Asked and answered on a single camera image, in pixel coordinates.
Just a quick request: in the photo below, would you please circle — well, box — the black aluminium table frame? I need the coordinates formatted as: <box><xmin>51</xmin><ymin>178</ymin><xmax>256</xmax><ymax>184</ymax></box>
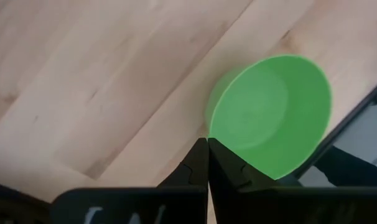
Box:
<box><xmin>292</xmin><ymin>76</ymin><xmax>377</xmax><ymax>189</ymax></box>

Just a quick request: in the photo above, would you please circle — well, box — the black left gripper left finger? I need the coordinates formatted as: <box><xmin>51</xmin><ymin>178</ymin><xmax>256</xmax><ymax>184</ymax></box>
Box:
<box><xmin>50</xmin><ymin>138</ymin><xmax>210</xmax><ymax>224</ymax></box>

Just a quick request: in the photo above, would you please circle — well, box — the green plastic mini bowl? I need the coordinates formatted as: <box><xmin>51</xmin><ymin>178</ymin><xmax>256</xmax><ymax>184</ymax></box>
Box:
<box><xmin>205</xmin><ymin>54</ymin><xmax>333</xmax><ymax>181</ymax></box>

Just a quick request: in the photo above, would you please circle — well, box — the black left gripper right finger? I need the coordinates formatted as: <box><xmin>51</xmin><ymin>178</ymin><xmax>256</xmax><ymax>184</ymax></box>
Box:
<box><xmin>208</xmin><ymin>138</ymin><xmax>377</xmax><ymax>224</ymax></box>

